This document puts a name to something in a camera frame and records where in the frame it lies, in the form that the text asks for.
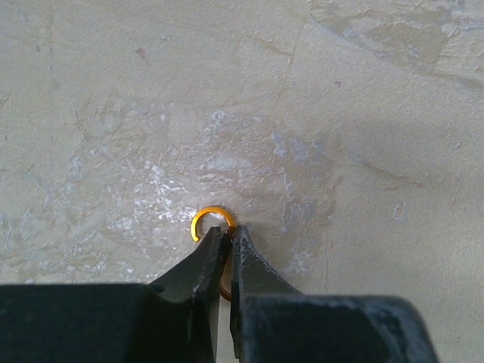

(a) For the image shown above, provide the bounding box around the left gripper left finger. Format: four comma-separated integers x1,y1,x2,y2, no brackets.
1,227,222,362

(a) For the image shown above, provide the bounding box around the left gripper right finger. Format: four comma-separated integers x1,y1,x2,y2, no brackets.
230,226,439,362

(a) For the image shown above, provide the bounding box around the orange S carabiner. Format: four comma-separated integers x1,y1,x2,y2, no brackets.
189,205,237,302

